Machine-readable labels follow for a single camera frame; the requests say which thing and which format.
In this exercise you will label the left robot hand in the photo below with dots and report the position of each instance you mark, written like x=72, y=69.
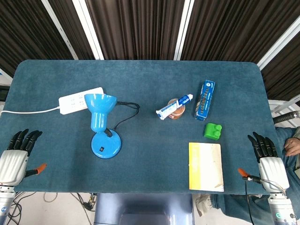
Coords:
x=12, y=161

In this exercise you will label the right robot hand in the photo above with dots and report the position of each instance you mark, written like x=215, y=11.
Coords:
x=272, y=167

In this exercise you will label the blue desk lamp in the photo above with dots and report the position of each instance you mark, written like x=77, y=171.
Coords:
x=103, y=124

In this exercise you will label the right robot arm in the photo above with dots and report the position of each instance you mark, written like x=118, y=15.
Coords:
x=280, y=208

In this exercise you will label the person in jeans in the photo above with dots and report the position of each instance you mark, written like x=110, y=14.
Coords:
x=269, y=206

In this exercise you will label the yellow white notebook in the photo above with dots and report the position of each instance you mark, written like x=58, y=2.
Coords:
x=206, y=166

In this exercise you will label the green toy block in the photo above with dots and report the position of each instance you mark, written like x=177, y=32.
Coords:
x=212, y=132

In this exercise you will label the white power strip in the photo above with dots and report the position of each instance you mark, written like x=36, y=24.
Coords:
x=75, y=103

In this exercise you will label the blue toothpaste box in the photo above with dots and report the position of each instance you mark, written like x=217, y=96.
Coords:
x=204, y=100

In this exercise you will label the brown round cup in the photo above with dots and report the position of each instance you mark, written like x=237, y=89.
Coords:
x=179, y=112

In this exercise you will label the white blue toothpaste tube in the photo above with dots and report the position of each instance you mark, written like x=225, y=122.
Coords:
x=174, y=106

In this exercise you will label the blue table cloth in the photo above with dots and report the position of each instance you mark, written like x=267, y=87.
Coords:
x=145, y=93

